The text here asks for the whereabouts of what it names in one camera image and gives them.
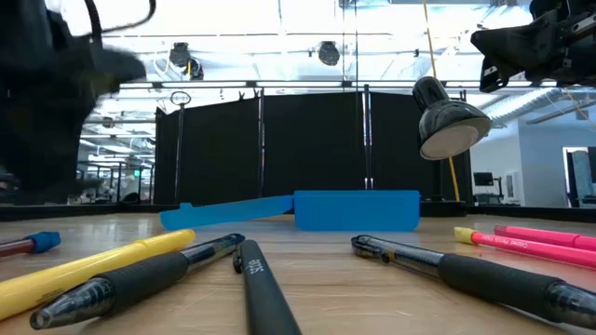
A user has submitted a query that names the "black gel pen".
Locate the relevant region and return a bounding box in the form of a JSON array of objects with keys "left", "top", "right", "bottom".
[
  {"left": 29, "top": 233, "right": 247, "bottom": 331},
  {"left": 350, "top": 234, "right": 596, "bottom": 331}
]

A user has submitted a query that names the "yellow hanging cable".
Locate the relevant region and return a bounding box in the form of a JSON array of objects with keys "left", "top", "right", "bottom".
[{"left": 421, "top": 0, "right": 462, "bottom": 203}]

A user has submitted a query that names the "black background workstation frame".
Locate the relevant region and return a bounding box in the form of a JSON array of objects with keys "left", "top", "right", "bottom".
[{"left": 69, "top": 160, "right": 156, "bottom": 206}]

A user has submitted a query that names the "silver vertical pole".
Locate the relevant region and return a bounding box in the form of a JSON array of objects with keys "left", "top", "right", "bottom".
[{"left": 362, "top": 83, "right": 374, "bottom": 191}]

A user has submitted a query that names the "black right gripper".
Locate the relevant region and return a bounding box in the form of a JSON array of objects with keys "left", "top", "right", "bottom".
[{"left": 469, "top": 0, "right": 596, "bottom": 94}]

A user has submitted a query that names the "pink highlighter with yellow cap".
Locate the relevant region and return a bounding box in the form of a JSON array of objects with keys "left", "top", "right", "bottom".
[{"left": 454, "top": 226, "right": 596, "bottom": 270}]

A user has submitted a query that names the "small black monitor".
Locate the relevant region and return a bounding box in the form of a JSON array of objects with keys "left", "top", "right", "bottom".
[{"left": 472, "top": 171, "right": 504, "bottom": 206}]

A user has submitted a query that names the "matte black printed pen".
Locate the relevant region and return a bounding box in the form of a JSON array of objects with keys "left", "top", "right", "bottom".
[{"left": 232, "top": 239, "right": 304, "bottom": 335}]

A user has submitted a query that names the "blue plastic supply box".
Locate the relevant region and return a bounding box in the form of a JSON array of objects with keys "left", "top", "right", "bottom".
[{"left": 159, "top": 189, "right": 422, "bottom": 233}]

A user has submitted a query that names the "door with patterned glass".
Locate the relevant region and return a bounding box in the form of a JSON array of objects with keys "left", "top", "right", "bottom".
[{"left": 562, "top": 145, "right": 596, "bottom": 208}]

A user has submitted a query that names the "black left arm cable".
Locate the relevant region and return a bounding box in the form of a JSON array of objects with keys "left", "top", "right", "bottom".
[{"left": 83, "top": 0, "right": 157, "bottom": 37}]

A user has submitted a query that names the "black partition panel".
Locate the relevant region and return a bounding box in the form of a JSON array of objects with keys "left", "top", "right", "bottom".
[
  {"left": 370, "top": 91, "right": 474, "bottom": 207},
  {"left": 153, "top": 96, "right": 262, "bottom": 207},
  {"left": 263, "top": 91, "right": 368, "bottom": 206}
]

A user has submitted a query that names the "red pen with blue cap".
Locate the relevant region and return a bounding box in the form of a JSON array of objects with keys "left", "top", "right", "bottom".
[{"left": 0, "top": 231, "right": 62, "bottom": 259}]

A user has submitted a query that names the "black overhead camera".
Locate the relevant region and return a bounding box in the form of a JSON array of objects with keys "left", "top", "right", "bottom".
[
  {"left": 318, "top": 40, "right": 342, "bottom": 67},
  {"left": 168, "top": 41, "right": 193, "bottom": 70}
]

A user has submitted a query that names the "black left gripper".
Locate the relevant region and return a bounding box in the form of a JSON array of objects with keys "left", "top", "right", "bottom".
[{"left": 0, "top": 8, "right": 148, "bottom": 120}]

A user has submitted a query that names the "overhead frame bar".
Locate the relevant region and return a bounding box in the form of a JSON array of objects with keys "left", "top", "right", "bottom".
[{"left": 115, "top": 79, "right": 596, "bottom": 91}]

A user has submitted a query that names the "black desk lamp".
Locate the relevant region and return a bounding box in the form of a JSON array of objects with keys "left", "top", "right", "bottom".
[{"left": 412, "top": 75, "right": 493, "bottom": 218}]

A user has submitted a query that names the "ring-topped stand pole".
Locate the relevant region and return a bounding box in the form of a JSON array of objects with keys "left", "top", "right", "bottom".
[{"left": 169, "top": 90, "right": 193, "bottom": 204}]

